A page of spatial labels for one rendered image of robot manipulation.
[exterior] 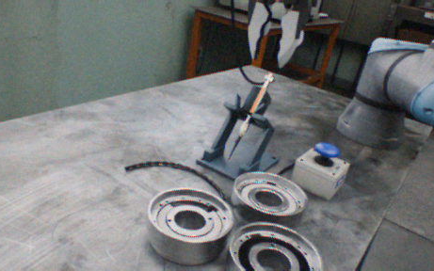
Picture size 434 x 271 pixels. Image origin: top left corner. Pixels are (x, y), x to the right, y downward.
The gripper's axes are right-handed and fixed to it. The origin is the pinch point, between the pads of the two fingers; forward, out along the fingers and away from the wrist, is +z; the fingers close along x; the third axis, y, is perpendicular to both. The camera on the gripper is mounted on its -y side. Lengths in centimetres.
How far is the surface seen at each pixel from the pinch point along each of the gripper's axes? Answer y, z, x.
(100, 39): 96, 40, 145
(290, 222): -15.2, 16.6, -15.3
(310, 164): -0.5, 14.6, -12.1
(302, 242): -18.8, 15.8, -18.2
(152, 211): -26.7, 16.5, -1.4
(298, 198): -9.0, 16.3, -14.0
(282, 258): -21.5, 17.2, -17.2
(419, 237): 144, 97, -43
